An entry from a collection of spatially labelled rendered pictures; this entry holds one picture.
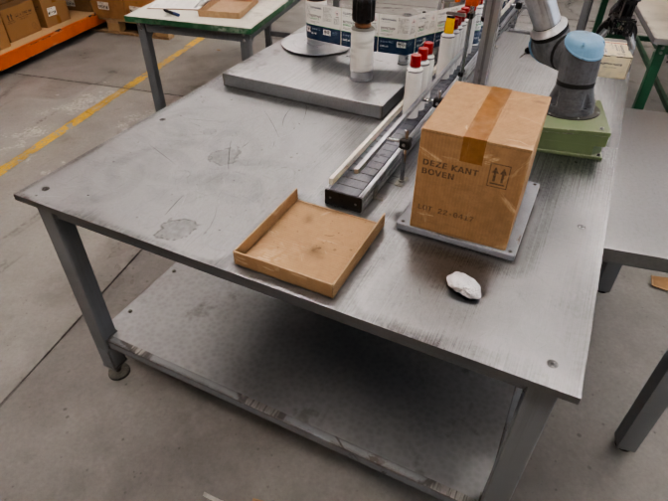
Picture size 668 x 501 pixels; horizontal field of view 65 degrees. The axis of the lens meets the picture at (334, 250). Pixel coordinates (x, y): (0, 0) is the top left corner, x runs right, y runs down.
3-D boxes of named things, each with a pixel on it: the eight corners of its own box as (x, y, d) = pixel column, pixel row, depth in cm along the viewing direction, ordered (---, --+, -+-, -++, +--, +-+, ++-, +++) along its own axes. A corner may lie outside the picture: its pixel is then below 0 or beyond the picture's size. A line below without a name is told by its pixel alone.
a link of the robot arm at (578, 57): (572, 87, 162) (583, 41, 154) (546, 74, 172) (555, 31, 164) (604, 83, 164) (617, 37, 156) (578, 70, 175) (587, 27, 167)
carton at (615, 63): (584, 60, 197) (590, 39, 192) (619, 64, 195) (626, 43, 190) (587, 75, 185) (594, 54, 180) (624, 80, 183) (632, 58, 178)
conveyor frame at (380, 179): (476, 33, 259) (478, 23, 256) (498, 37, 255) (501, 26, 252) (324, 203, 144) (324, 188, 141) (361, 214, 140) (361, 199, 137)
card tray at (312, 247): (296, 200, 145) (295, 187, 143) (384, 225, 136) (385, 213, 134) (234, 263, 124) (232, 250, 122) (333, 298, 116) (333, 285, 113)
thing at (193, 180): (339, 11, 294) (339, 7, 292) (631, 54, 243) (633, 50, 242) (15, 200, 148) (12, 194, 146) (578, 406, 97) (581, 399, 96)
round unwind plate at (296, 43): (302, 30, 244) (302, 27, 244) (363, 40, 234) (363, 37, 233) (267, 50, 223) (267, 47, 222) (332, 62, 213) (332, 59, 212)
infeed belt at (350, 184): (479, 32, 258) (481, 23, 255) (496, 34, 255) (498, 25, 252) (328, 201, 143) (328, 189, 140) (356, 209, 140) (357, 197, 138)
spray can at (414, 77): (405, 112, 177) (411, 51, 164) (419, 115, 176) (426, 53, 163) (400, 118, 174) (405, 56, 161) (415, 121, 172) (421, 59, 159)
